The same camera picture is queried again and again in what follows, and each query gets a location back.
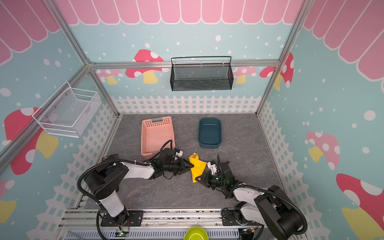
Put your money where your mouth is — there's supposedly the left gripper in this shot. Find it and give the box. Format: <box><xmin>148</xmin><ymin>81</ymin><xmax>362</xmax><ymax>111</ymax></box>
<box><xmin>163</xmin><ymin>157</ymin><xmax>195</xmax><ymax>176</ymax></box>

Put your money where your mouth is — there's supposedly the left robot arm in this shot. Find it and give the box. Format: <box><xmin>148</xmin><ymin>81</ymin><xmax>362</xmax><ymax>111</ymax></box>
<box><xmin>77</xmin><ymin>140</ymin><xmax>194</xmax><ymax>222</ymax></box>

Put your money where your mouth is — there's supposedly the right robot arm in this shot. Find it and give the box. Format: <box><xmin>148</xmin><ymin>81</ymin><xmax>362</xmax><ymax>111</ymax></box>
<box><xmin>189</xmin><ymin>155</ymin><xmax>308</xmax><ymax>240</ymax></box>

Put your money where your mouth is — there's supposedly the teal plastic tub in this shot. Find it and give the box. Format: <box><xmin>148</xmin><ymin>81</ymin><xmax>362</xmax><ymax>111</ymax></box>
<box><xmin>198</xmin><ymin>118</ymin><xmax>222</xmax><ymax>149</ymax></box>

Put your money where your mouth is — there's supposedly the pink plastic basket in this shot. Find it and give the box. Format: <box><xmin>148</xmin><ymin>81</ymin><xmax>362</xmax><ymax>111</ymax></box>
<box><xmin>141</xmin><ymin>116</ymin><xmax>176</xmax><ymax>160</ymax></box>

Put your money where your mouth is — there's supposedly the green bowl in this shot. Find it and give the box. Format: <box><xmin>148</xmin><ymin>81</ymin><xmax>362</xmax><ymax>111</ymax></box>
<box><xmin>184</xmin><ymin>226</ymin><xmax>209</xmax><ymax>240</ymax></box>

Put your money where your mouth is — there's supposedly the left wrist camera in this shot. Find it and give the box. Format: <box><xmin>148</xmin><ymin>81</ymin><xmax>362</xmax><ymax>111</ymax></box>
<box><xmin>174</xmin><ymin>148</ymin><xmax>184</xmax><ymax>158</ymax></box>

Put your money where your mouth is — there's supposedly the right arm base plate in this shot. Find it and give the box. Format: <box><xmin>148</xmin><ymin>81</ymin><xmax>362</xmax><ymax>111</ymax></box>
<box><xmin>221</xmin><ymin>208</ymin><xmax>248</xmax><ymax>226</ymax></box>

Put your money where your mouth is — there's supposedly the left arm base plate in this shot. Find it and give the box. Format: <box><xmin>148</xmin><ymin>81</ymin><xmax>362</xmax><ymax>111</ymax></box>
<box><xmin>101</xmin><ymin>210</ymin><xmax>144</xmax><ymax>227</ymax></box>

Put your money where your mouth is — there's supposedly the black mesh wall basket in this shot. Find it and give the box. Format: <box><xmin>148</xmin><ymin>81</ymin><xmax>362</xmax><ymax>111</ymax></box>
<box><xmin>170</xmin><ymin>56</ymin><xmax>234</xmax><ymax>92</ymax></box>

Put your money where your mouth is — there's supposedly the aluminium front rail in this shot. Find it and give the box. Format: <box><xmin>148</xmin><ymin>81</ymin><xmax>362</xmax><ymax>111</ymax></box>
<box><xmin>56</xmin><ymin>208</ymin><xmax>225</xmax><ymax>235</ymax></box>

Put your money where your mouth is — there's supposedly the white wire wall basket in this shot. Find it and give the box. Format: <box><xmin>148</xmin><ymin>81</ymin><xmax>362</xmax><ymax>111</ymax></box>
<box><xmin>32</xmin><ymin>82</ymin><xmax>102</xmax><ymax>138</ymax></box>

